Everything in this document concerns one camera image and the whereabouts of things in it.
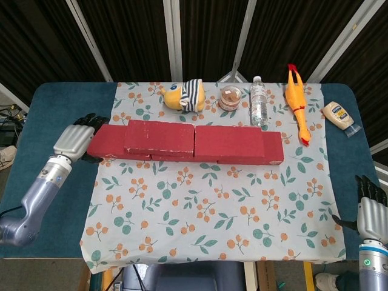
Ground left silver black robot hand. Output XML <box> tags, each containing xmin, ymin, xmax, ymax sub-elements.
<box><xmin>53</xmin><ymin>113</ymin><xmax>105</xmax><ymax>164</ymax></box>

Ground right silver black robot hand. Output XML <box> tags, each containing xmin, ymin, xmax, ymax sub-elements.
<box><xmin>332</xmin><ymin>174</ymin><xmax>388</xmax><ymax>243</ymax></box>

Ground red brick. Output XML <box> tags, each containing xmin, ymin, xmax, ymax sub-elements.
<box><xmin>193</xmin><ymin>125</ymin><xmax>266</xmax><ymax>163</ymax></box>
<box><xmin>87</xmin><ymin>123</ymin><xmax>152</xmax><ymax>161</ymax></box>
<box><xmin>150</xmin><ymin>153</ymin><xmax>218</xmax><ymax>164</ymax></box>
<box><xmin>216</xmin><ymin>132</ymin><xmax>285</xmax><ymax>166</ymax></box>
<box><xmin>123</xmin><ymin>119</ymin><xmax>195</xmax><ymax>157</ymax></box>

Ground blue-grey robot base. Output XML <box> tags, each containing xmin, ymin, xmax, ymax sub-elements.
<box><xmin>122</xmin><ymin>261</ymin><xmax>246</xmax><ymax>291</ymax></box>

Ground teal felt table cover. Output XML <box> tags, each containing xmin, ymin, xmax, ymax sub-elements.
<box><xmin>0</xmin><ymin>82</ymin><xmax>381</xmax><ymax>261</ymax></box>

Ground white sneaker shoe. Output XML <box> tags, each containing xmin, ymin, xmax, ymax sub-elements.
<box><xmin>315</xmin><ymin>272</ymin><xmax>338</xmax><ymax>291</ymax></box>
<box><xmin>0</xmin><ymin>145</ymin><xmax>16</xmax><ymax>171</ymax></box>

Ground yellow table leg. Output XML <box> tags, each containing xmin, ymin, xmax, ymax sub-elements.
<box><xmin>102</xmin><ymin>269</ymin><xmax>113</xmax><ymax>291</ymax></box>
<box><xmin>303</xmin><ymin>261</ymin><xmax>315</xmax><ymax>291</ymax></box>

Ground yellow plush toy striped cloth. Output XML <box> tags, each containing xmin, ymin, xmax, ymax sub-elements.
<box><xmin>159</xmin><ymin>78</ymin><xmax>206</xmax><ymax>113</ymax></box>

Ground cream mayonnaise squeeze bottle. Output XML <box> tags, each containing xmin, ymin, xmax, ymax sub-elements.
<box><xmin>321</xmin><ymin>101</ymin><xmax>355</xmax><ymax>131</ymax></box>

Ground brown cardboard box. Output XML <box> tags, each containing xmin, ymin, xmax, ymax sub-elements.
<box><xmin>256</xmin><ymin>260</ymin><xmax>275</xmax><ymax>291</ymax></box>

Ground yellow rubber chicken toy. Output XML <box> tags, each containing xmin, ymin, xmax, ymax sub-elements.
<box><xmin>284</xmin><ymin>63</ymin><xmax>312</xmax><ymax>147</ymax></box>

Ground floral orange berry tablecloth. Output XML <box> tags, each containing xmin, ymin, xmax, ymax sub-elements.
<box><xmin>79</xmin><ymin>81</ymin><xmax>348</xmax><ymax>275</ymax></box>

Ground clear jar orange contents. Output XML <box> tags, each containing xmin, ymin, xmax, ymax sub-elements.
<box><xmin>218</xmin><ymin>85</ymin><xmax>243</xmax><ymax>112</ymax></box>

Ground clear plastic water bottle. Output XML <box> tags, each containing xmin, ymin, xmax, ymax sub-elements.
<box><xmin>250</xmin><ymin>75</ymin><xmax>269</xmax><ymax>127</ymax></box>

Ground grey tripod stand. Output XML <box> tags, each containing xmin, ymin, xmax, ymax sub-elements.
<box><xmin>218</xmin><ymin>62</ymin><xmax>247</xmax><ymax>83</ymax></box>

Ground white frame bar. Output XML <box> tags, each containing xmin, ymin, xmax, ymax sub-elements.
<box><xmin>369</xmin><ymin>139</ymin><xmax>388</xmax><ymax>157</ymax></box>
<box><xmin>0</xmin><ymin>81</ymin><xmax>30</xmax><ymax>113</ymax></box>

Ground white partition frame post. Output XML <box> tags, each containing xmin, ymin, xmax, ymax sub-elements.
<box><xmin>65</xmin><ymin>0</ymin><xmax>115</xmax><ymax>82</ymax></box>
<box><xmin>238</xmin><ymin>0</ymin><xmax>258</xmax><ymax>73</ymax></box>
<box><xmin>305</xmin><ymin>0</ymin><xmax>381</xmax><ymax>83</ymax></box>

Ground white double partition post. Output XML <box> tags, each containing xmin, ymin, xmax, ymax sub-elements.
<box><xmin>162</xmin><ymin>0</ymin><xmax>184</xmax><ymax>82</ymax></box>

